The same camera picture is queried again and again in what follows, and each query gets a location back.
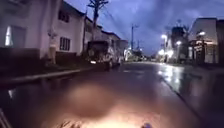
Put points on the dark parked vehicle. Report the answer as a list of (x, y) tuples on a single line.
[(100, 51)]

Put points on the row of houses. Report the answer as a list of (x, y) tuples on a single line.
[(107, 36)]

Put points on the wet dark asphalt road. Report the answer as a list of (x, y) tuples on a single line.
[(133, 85)]

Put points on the utility pole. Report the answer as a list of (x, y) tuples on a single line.
[(96, 20), (132, 36)]

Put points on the white building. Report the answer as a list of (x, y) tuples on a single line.
[(70, 31)]

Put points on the pale kerb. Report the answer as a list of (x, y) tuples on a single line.
[(40, 76)]

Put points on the pale post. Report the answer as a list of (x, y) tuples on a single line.
[(52, 50)]

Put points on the dark low wall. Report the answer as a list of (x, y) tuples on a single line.
[(20, 55)]

